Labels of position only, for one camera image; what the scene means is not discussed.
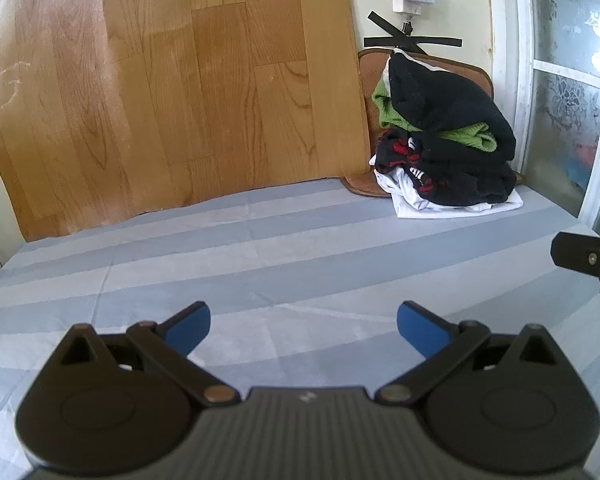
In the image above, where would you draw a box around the black green-lined garment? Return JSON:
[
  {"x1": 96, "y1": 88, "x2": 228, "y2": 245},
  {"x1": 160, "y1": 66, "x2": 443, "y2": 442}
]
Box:
[{"x1": 371, "y1": 50, "x2": 517, "y2": 162}]

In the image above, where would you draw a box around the wood-grain wall sheet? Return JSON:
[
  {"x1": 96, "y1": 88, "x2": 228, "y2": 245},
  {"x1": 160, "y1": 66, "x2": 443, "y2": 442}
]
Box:
[{"x1": 0, "y1": 0, "x2": 371, "y2": 242}]

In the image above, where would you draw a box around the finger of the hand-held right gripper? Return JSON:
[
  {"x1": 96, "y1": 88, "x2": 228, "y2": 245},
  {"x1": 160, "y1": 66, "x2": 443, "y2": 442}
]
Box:
[{"x1": 551, "y1": 230, "x2": 600, "y2": 281}]

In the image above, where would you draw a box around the white garment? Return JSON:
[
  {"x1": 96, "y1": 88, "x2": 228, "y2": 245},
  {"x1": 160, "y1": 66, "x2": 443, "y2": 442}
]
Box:
[{"x1": 374, "y1": 165, "x2": 525, "y2": 220}]

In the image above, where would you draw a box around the white frosted glass window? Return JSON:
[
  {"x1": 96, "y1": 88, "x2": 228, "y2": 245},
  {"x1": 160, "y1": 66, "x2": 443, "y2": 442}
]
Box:
[{"x1": 489, "y1": 0, "x2": 600, "y2": 242}]

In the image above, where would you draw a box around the black tape cross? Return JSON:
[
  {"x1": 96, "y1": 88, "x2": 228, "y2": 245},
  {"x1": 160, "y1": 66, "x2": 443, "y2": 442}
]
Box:
[{"x1": 364, "y1": 10, "x2": 464, "y2": 54}]

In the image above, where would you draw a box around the black red printed garment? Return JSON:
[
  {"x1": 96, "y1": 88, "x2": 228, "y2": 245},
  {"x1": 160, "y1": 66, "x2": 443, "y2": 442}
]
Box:
[{"x1": 369, "y1": 129, "x2": 449, "y2": 200}]

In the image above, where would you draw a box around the grey striped bed sheet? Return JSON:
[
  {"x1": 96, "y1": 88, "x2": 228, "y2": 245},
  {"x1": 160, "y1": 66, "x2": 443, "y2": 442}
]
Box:
[{"x1": 0, "y1": 177, "x2": 600, "y2": 480}]

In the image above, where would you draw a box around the brown mat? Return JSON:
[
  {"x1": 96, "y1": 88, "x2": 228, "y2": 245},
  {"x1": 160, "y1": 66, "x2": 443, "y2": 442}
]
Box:
[{"x1": 341, "y1": 48, "x2": 529, "y2": 199}]

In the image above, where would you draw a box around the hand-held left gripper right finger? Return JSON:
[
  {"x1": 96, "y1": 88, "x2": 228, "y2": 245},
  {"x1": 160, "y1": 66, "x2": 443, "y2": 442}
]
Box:
[{"x1": 375, "y1": 301, "x2": 562, "y2": 406}]

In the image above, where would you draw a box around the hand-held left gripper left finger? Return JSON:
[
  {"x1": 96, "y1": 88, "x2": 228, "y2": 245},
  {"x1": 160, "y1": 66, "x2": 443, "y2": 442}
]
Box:
[{"x1": 55, "y1": 301, "x2": 242, "y2": 406}]

